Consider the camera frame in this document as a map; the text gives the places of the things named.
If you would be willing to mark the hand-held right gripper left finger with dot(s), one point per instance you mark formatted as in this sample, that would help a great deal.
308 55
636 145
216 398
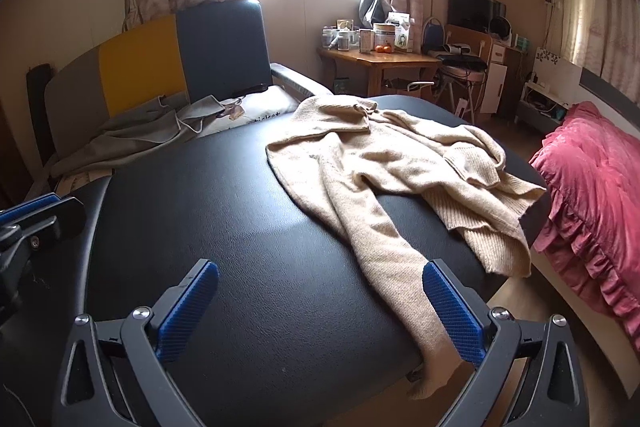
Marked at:
187 314

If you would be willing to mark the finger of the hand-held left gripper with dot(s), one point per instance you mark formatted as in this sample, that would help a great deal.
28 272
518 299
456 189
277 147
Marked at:
30 212

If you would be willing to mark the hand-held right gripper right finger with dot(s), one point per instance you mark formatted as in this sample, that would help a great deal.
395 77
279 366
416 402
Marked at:
450 312

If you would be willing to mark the beige knitted sweater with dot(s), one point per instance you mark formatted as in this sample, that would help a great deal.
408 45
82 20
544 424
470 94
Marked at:
375 157

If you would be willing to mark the beige printed cushion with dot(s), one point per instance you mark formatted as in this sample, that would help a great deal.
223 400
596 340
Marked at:
80 181

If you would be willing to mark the grey garment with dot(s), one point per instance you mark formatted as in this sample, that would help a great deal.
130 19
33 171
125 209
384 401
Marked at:
135 134

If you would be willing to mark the grey yellow blue sofa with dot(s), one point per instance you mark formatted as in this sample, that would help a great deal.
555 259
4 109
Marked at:
140 62

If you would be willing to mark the pink ruffled quilt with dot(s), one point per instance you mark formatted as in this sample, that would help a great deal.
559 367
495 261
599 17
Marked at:
595 177

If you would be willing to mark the white printed pillow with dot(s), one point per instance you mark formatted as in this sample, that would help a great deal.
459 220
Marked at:
270 107

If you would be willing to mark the white low shelf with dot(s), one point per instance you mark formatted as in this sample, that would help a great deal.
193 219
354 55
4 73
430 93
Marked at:
542 99

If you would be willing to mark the white small cabinet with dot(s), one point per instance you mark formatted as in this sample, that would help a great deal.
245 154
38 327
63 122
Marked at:
495 77

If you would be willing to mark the round stool with white legs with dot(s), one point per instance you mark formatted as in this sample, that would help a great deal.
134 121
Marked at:
462 72

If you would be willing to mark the small green box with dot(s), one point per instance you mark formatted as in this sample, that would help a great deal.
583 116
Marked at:
342 85

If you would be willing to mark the wooden desk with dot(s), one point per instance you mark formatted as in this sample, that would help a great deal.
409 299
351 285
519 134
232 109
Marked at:
390 58

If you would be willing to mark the white board with leaf decals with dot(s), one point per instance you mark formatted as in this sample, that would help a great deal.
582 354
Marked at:
555 67

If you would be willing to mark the blue round bag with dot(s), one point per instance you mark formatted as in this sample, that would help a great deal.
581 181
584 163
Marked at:
433 34

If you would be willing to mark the green and white box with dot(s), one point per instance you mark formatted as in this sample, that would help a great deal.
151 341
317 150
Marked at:
403 38

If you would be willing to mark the black round fan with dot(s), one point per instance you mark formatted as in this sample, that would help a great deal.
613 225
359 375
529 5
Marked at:
500 29

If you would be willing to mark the black flat screen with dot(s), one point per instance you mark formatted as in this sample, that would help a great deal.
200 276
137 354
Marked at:
470 9

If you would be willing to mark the pale striped curtain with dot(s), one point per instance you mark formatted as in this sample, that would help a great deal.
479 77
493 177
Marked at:
605 7

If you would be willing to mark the light bed frame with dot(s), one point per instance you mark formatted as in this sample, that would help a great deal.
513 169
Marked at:
575 307

